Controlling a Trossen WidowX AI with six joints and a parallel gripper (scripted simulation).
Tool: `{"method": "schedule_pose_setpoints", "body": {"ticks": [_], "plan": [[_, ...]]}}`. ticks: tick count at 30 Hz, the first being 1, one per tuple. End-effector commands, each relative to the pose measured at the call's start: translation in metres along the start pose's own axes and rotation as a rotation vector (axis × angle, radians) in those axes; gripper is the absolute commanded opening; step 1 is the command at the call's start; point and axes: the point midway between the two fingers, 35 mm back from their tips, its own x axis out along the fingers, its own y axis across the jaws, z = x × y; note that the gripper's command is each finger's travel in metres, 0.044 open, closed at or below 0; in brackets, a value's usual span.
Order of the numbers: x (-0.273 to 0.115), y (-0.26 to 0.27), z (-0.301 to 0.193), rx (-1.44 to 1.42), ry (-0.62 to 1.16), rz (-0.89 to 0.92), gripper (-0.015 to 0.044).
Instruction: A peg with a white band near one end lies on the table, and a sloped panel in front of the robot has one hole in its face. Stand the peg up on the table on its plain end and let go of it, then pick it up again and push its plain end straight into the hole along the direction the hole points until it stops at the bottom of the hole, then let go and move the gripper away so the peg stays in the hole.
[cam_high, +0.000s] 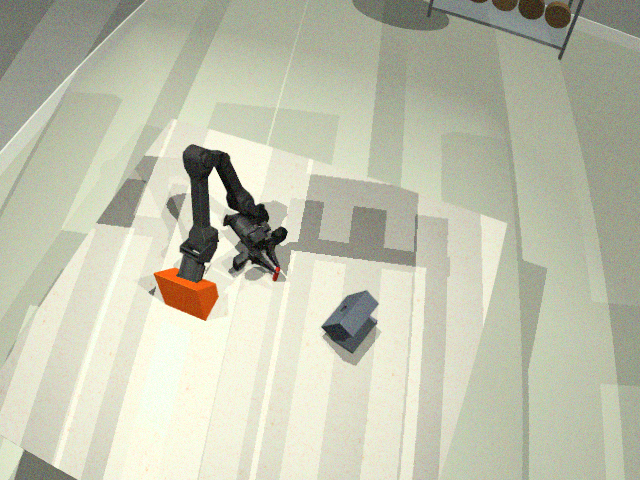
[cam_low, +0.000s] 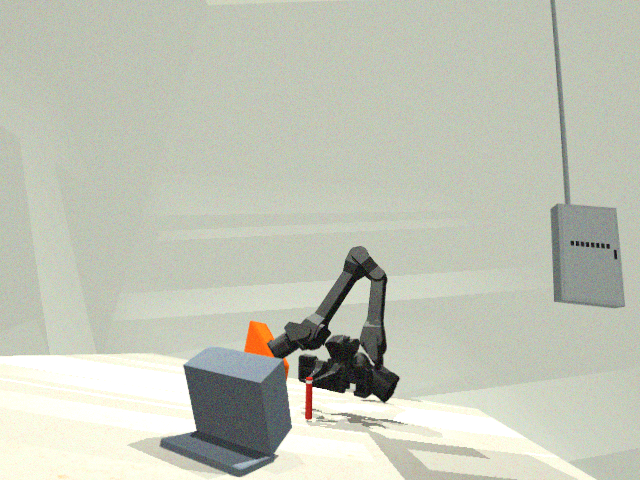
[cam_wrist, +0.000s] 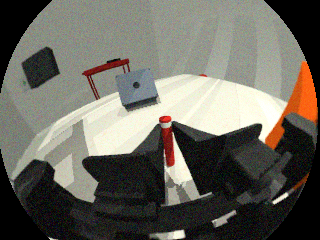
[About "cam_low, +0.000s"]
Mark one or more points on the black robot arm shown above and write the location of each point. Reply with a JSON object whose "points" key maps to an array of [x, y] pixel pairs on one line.
{"points": [[313, 332]]}

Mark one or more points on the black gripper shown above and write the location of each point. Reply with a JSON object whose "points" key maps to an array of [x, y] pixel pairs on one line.
{"points": [[335, 375]]}

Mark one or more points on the red peg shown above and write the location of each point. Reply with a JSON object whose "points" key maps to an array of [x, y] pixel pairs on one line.
{"points": [[308, 398]]}

